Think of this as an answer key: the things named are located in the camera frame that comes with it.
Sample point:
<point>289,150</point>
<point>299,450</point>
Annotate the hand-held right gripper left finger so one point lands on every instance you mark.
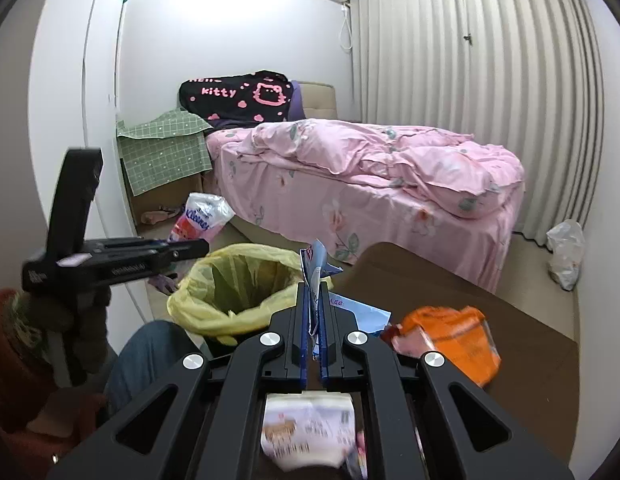
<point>304,320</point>

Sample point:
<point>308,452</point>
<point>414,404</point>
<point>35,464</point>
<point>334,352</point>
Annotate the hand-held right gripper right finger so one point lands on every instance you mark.
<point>324,350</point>

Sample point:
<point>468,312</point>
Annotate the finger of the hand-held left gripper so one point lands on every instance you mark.
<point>190,251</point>
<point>140,244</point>

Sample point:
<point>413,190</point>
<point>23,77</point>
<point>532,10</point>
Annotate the white pink tissue packet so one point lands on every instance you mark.
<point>200,220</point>

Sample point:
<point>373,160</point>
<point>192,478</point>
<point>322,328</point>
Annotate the blue white wrapper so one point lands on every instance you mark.
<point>315,265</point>

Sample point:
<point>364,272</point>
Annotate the bin with yellow bag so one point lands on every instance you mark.
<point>215,310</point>

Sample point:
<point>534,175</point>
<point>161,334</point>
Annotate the orange packet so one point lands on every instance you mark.
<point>455,335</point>

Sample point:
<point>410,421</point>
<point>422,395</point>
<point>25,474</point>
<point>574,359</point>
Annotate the person's left forearm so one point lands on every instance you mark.
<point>15,360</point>

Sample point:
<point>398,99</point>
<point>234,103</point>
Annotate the person's left hand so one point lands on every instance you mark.
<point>92,335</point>

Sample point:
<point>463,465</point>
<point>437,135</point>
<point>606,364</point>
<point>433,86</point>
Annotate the pink slipper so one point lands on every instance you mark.
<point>155,217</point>

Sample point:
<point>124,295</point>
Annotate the white shoe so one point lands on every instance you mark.
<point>172,207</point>

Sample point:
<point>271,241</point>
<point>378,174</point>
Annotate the brown nightstand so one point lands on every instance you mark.
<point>160,201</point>

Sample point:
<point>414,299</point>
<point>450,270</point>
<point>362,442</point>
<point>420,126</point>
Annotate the white paper cup wrapper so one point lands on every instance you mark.
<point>305,425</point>

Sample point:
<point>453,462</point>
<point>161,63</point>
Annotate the pink foil wrapper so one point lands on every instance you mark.
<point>405,342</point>

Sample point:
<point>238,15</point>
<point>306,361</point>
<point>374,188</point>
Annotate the green checked cloth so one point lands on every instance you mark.
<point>165,145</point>

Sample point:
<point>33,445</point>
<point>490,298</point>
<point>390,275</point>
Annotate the person's leg in jeans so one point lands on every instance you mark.
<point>150,355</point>

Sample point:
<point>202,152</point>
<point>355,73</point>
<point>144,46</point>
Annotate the bed with pink floral sheet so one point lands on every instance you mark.
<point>300,200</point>

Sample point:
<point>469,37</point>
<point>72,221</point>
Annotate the black Hello Kitty pillow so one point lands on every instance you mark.
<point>230,95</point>

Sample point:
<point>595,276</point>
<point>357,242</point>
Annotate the pink floral duvet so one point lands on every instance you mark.
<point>390,160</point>

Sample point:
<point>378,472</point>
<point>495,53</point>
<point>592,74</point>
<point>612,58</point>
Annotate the purple pillow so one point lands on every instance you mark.
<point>296,102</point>

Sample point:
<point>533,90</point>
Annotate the beige headboard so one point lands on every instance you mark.
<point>317,100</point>

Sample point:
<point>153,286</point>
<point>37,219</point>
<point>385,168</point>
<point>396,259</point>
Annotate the white plastic bag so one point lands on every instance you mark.
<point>565,255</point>

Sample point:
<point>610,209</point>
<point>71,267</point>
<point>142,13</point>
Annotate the beige pleated curtain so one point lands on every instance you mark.
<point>465,110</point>

